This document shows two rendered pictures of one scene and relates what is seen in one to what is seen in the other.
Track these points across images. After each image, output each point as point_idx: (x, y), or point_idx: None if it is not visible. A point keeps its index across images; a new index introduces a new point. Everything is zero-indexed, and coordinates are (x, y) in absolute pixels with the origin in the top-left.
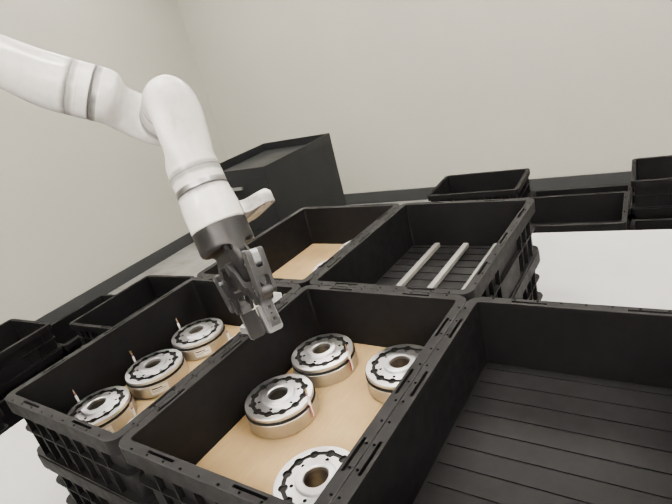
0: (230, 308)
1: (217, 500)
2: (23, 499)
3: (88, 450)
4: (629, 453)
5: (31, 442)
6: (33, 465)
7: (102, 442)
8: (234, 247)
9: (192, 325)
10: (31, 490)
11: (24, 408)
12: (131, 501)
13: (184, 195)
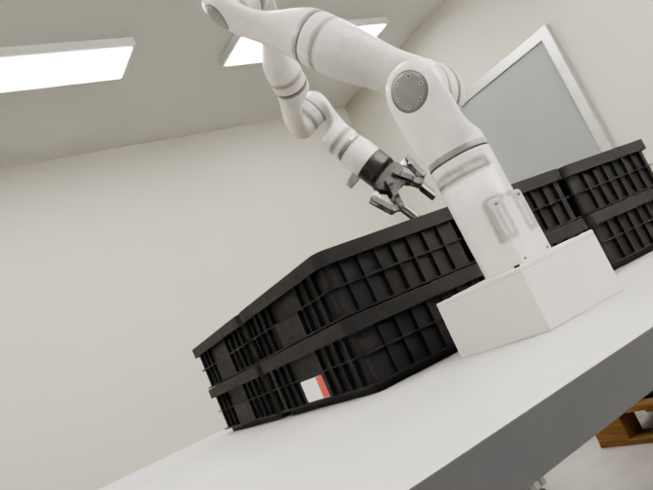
0: (394, 207)
1: (524, 190)
2: (326, 423)
3: (426, 239)
4: None
5: (204, 477)
6: (265, 449)
7: (446, 208)
8: (394, 160)
9: None
10: (317, 426)
11: (355, 239)
12: (467, 263)
13: (358, 137)
